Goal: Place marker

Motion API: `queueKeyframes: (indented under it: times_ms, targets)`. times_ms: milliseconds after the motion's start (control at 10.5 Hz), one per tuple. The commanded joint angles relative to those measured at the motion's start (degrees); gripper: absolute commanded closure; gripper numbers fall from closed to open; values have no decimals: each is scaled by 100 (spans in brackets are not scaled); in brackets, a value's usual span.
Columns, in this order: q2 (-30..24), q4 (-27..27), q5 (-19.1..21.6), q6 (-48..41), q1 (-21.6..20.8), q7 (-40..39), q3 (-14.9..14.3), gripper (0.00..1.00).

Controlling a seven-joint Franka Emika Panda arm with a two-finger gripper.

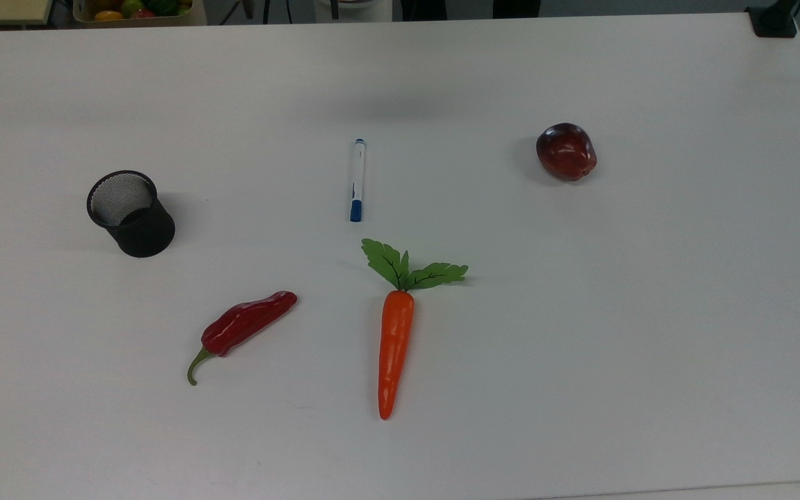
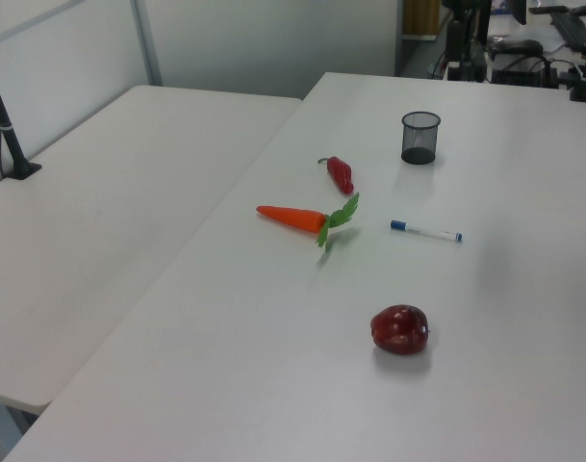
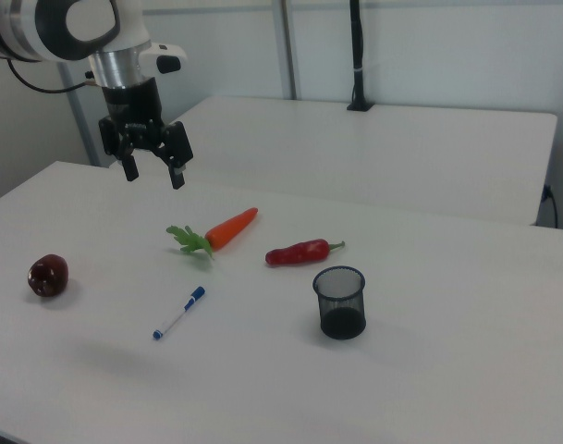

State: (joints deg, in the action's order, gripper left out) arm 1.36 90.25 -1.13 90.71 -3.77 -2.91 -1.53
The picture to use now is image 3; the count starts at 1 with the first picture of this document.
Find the blue white marker pen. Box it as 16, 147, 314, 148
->
152, 286, 207, 341

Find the dark red toy apple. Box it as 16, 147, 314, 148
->
27, 253, 70, 299

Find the orange toy carrot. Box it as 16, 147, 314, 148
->
165, 207, 260, 261

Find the black wall cable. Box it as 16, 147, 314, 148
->
543, 183, 559, 228

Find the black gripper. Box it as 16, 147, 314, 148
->
98, 77, 194, 190

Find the black mesh pen cup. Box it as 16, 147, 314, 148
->
312, 265, 368, 340

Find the red toy chili pepper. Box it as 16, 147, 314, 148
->
264, 238, 347, 267

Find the white rear table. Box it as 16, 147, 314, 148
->
108, 95, 559, 227

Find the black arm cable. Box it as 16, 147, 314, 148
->
6, 58, 99, 93

